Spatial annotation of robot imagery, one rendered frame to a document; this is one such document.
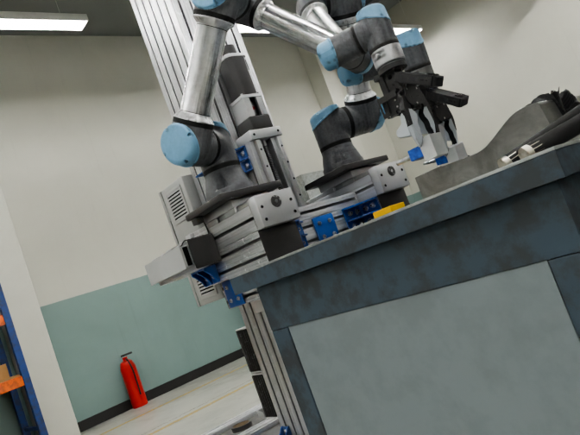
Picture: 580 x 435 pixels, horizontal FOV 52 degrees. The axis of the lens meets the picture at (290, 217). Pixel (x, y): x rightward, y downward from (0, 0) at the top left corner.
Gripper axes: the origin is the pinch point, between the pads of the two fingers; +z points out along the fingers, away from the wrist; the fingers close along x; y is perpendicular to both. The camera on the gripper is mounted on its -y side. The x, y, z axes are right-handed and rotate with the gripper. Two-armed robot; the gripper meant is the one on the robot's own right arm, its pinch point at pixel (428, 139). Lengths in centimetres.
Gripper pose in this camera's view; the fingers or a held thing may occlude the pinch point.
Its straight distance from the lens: 146.2
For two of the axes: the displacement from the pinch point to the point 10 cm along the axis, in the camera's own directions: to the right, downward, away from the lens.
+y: -6.2, 2.9, 7.3
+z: 3.4, 9.4, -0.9
